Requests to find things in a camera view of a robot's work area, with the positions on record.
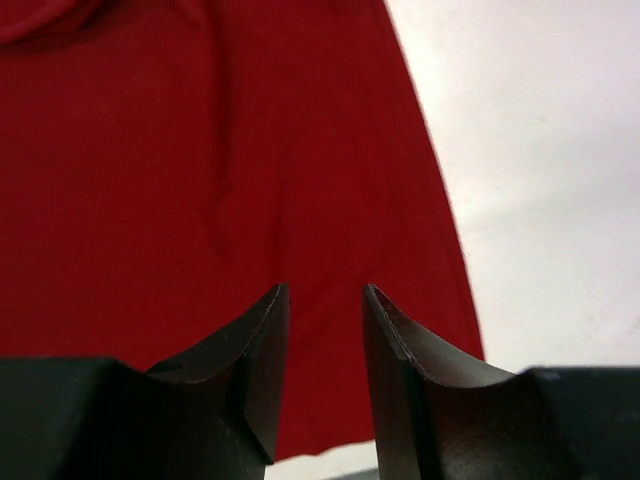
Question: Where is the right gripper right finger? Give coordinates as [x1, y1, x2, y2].
[362, 285, 639, 479]

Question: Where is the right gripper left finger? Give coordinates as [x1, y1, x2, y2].
[1, 284, 289, 479]

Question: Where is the dark red t shirt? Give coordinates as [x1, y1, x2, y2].
[1, 1, 483, 459]

